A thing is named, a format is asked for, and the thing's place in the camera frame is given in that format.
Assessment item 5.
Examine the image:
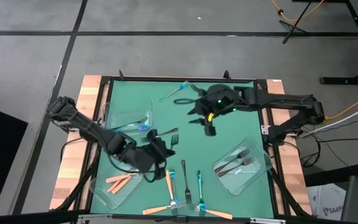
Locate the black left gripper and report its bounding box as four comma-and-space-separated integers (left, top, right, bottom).
124, 129, 177, 183

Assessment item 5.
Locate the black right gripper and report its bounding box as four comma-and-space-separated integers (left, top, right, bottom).
187, 83, 241, 137

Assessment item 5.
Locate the green table mat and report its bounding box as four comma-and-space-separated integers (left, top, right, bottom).
90, 80, 275, 218

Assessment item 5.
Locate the clear plastic bin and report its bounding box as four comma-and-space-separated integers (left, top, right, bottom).
89, 148, 152, 211
212, 136, 273, 197
102, 99, 154, 138

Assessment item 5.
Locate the black tripod stand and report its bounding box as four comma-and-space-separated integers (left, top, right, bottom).
278, 0, 313, 45

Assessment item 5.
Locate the white printed cardboard box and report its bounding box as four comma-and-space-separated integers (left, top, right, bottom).
306, 183, 348, 222

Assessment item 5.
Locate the black right camera cable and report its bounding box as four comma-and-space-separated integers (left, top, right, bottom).
173, 97, 205, 105

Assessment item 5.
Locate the black camera cable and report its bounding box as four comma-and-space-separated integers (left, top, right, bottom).
109, 154, 165, 184
173, 97, 205, 105

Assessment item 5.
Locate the black table frame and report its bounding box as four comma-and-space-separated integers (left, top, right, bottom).
50, 70, 313, 224

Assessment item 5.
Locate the black left camera cable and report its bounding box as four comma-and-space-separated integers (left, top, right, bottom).
109, 154, 165, 184

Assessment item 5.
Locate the orange extension cable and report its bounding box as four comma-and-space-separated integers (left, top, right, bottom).
323, 90, 358, 122
270, 0, 326, 22

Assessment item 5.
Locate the white floor cable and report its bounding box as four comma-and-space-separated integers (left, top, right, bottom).
301, 98, 358, 135

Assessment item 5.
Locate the black desk leg frame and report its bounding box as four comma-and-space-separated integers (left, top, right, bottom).
318, 0, 358, 86

